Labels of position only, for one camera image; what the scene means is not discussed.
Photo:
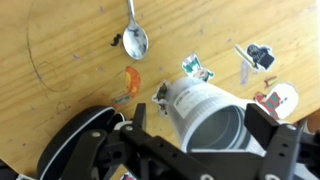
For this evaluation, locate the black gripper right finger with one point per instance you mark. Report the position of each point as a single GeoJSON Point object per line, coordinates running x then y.
{"type": "Point", "coordinates": [283, 150]}

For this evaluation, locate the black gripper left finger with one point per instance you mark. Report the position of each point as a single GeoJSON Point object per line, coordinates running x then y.
{"type": "Point", "coordinates": [133, 156]}

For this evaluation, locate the silver metal spoon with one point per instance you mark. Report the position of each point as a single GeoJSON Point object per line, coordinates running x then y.
{"type": "Point", "coordinates": [135, 38]}

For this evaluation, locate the translucent plastic cup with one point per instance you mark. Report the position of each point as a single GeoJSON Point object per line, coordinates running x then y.
{"type": "Point", "coordinates": [200, 100]}

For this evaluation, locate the round santa figure sticker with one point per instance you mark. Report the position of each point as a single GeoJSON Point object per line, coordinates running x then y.
{"type": "Point", "coordinates": [281, 100]}

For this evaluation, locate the small green witch sticker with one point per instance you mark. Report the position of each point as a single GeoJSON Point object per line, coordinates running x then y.
{"type": "Point", "coordinates": [162, 95]}

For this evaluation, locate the black glasses case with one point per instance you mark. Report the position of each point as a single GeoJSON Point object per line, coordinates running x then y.
{"type": "Point", "coordinates": [66, 140]}

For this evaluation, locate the dark knight sword sticker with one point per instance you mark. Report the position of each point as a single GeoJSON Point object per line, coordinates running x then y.
{"type": "Point", "coordinates": [260, 56]}

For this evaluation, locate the green white figure sticker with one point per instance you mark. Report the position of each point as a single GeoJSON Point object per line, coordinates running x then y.
{"type": "Point", "coordinates": [196, 68]}

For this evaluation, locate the light wooden square table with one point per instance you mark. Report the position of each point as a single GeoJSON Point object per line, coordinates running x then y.
{"type": "Point", "coordinates": [66, 66]}

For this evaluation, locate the black mustache sticker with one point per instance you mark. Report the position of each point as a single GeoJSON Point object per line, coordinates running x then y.
{"type": "Point", "coordinates": [115, 39]}

